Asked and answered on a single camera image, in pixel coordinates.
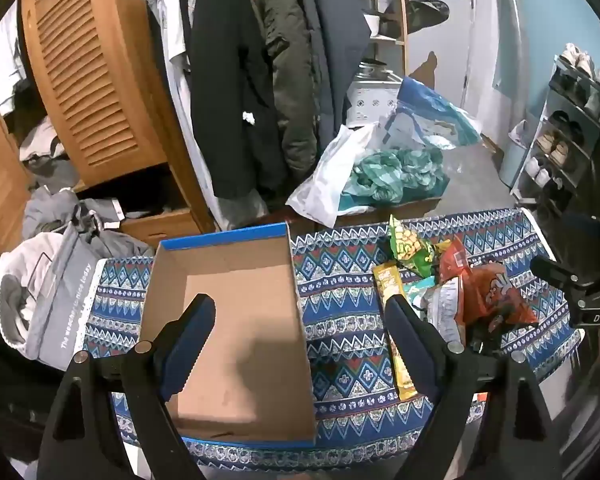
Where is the blue and white plastic bag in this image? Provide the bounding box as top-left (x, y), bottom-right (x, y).
top-left (380, 77), bottom-right (483, 153)

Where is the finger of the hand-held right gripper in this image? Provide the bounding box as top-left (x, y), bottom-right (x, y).
top-left (530, 256), bottom-right (588, 293)

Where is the pile of grey clothes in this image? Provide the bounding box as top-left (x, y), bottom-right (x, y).
top-left (20, 115), bottom-right (156, 261)

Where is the white hanging garment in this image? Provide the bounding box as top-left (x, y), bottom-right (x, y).
top-left (0, 0), bottom-right (28, 116)

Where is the white bin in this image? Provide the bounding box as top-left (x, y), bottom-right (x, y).
top-left (497, 137), bottom-right (526, 188)

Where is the metal tin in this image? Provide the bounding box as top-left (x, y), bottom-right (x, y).
top-left (357, 59), bottom-right (403, 83)

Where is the group of shoes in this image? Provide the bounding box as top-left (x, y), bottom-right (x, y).
top-left (522, 42), bottom-right (600, 196)

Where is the grey shoe rack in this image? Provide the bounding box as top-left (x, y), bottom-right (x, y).
top-left (510, 55), bottom-right (600, 216)

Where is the dark green cap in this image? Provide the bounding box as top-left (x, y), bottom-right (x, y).
top-left (409, 0), bottom-right (451, 33)

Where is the teal snack bag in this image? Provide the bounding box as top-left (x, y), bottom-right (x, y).
top-left (404, 276), bottom-right (437, 318)

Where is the small red snack bag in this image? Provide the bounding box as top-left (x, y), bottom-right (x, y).
top-left (436, 237), bottom-right (473, 283)

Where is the green snack bag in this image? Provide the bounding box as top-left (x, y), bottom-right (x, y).
top-left (387, 215), bottom-right (438, 278)

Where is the long yellow snack packet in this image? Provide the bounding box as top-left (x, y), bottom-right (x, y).
top-left (372, 264), bottom-right (421, 402)

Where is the plain wooden wardrobe door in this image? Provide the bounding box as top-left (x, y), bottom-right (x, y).
top-left (0, 52), bottom-right (33, 261)

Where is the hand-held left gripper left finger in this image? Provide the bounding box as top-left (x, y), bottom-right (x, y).
top-left (35, 294), bottom-right (217, 480)

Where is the grey white clothes pile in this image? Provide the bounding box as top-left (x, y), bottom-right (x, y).
top-left (0, 222), bottom-right (106, 371)

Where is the teal crumpled cloth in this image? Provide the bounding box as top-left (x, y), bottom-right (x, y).
top-left (340, 147), bottom-right (451, 213)

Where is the louvered wooden wardrobe door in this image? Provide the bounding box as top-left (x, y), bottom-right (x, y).
top-left (20, 0), bottom-right (173, 193)

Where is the wooden wardrobe drawer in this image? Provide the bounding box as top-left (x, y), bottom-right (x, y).
top-left (120, 207), bottom-right (216, 248)

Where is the wooden shelf unit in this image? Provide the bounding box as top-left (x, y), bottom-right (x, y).
top-left (365, 0), bottom-right (411, 76)

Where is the olive green jacket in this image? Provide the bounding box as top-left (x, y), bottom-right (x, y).
top-left (247, 0), bottom-right (321, 181)

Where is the white carton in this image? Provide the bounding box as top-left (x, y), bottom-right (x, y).
top-left (345, 80), bottom-right (406, 128)

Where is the blue-rimmed cardboard box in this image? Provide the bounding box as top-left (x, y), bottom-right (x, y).
top-left (139, 222), bottom-right (318, 448)

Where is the black jacket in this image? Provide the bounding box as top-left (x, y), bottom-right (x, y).
top-left (189, 0), bottom-right (288, 201)

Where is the blue patterned tablecloth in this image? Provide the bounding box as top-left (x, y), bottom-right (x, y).
top-left (80, 208), bottom-right (583, 461)

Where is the navy coat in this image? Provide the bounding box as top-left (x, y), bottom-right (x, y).
top-left (300, 0), bottom-right (373, 151)

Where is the white shirt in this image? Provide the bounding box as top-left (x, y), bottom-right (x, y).
top-left (137, 0), bottom-right (221, 221)

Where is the orange-red snack bag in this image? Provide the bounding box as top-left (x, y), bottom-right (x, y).
top-left (460, 262), bottom-right (540, 336)

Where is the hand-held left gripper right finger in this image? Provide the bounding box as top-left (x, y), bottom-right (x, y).
top-left (384, 295), bottom-right (566, 480)

